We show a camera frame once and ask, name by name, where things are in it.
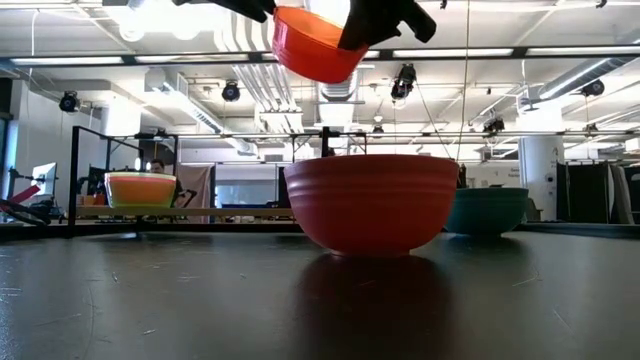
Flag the corrugated silver air duct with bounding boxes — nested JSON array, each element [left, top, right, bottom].
[[319, 74, 360, 103]]

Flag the wooden shelf with black frame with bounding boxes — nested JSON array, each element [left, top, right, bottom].
[[67, 124, 369, 239]]

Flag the large teal bowl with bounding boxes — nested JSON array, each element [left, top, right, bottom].
[[444, 187, 530, 236]]

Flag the white round column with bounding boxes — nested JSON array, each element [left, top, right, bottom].
[[518, 134, 566, 221]]

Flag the black curtain divider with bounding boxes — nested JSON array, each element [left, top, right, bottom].
[[555, 160, 612, 225]]

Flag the small orange bowl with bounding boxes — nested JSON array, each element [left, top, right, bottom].
[[272, 5, 370, 85], [107, 177, 176, 205]]

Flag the person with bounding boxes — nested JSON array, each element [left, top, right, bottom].
[[148, 158, 185, 207]]

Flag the large red bowl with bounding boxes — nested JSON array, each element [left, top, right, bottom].
[[283, 153, 460, 257]]

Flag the red bar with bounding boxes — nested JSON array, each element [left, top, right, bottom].
[[0, 184, 42, 207]]

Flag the beige fabric panel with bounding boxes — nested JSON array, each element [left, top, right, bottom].
[[175, 163, 217, 225]]

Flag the white-backed computer monitor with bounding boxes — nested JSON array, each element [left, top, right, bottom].
[[30, 162, 59, 199]]

